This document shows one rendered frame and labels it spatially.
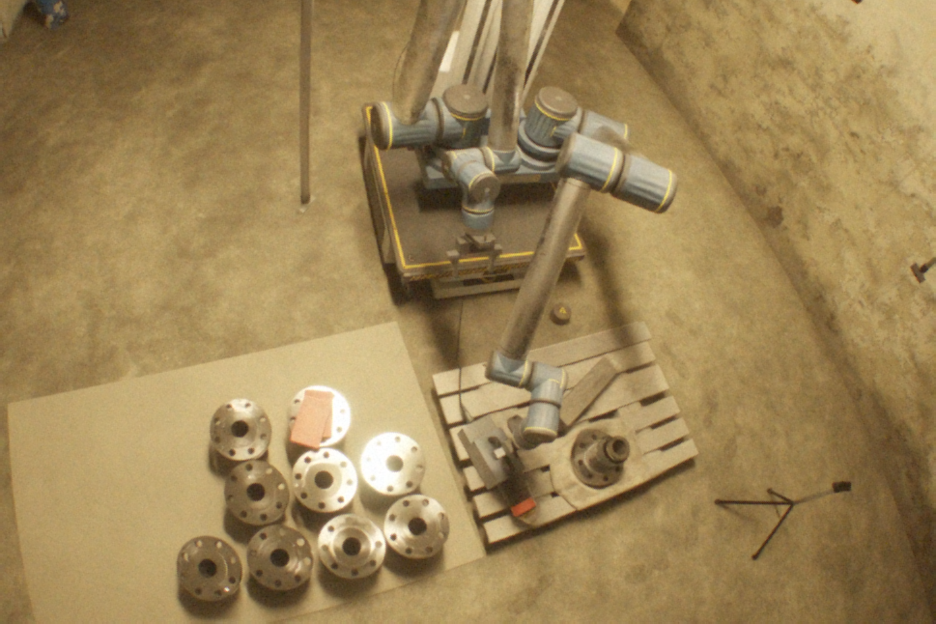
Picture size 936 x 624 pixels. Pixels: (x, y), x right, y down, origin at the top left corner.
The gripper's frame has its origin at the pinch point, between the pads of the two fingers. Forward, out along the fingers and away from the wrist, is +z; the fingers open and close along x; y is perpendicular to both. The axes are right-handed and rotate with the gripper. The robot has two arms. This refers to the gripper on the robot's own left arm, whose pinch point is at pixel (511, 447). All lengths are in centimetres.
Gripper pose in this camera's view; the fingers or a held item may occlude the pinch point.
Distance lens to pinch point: 207.6
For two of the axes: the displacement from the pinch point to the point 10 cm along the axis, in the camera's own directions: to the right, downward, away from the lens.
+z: -2.3, 5.2, 8.2
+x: 8.5, -3.1, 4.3
